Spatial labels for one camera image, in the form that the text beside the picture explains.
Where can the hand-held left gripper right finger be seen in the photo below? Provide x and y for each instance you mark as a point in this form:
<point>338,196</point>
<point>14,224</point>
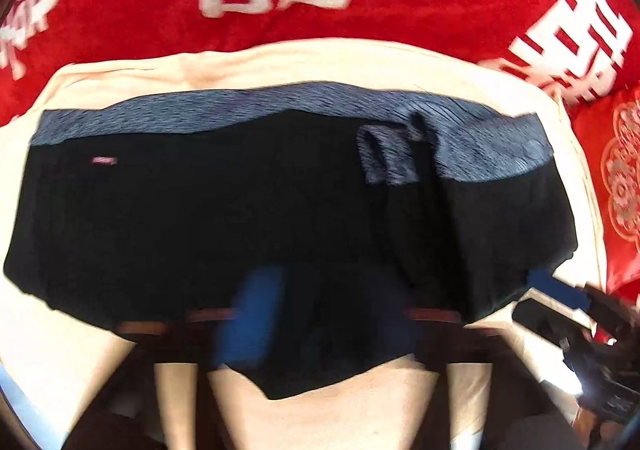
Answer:
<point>431,345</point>

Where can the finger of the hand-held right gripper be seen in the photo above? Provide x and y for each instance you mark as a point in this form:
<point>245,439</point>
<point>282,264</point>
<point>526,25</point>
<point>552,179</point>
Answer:
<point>542,320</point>
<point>557,287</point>

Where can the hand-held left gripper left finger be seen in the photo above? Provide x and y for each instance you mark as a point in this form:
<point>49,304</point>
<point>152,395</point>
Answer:
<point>252,315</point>

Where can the black pants with blue stripes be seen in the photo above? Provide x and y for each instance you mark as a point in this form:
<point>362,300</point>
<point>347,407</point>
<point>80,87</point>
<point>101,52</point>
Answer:
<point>280,210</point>

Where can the red cushion with white ornament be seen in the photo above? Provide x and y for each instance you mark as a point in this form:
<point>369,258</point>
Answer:
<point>617,180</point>

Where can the cream blanket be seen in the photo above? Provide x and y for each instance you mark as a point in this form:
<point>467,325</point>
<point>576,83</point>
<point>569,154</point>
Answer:
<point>310,60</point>

